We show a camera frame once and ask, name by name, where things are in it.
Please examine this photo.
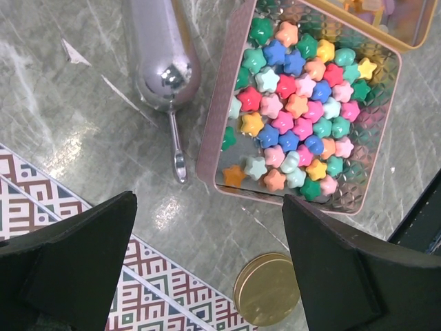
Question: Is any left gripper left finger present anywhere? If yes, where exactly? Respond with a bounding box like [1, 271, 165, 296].
[1, 191, 137, 330]

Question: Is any black base bar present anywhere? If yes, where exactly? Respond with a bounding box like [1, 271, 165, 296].
[388, 173, 440, 256]

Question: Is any round gold tin lid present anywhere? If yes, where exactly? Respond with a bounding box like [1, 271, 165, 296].
[233, 252, 300, 327]

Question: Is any gold tin of pastel candies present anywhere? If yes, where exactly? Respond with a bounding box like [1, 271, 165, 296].
[307, 1, 440, 52]

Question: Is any patterned placemat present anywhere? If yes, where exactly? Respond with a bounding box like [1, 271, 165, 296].
[1, 147, 252, 330]

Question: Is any pink tin of star candies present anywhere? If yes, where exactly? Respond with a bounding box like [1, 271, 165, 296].
[196, 1, 402, 214]

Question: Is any silver metal scoop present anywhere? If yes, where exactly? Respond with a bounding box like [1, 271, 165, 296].
[122, 1, 201, 183]

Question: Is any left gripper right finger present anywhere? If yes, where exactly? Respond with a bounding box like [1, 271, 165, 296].
[282, 195, 440, 330]

